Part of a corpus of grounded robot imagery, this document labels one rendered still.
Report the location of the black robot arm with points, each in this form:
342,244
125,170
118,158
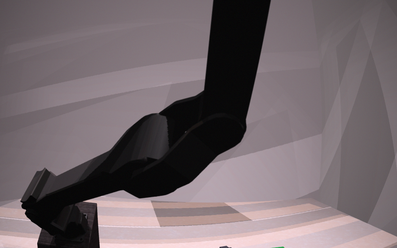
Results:
164,151

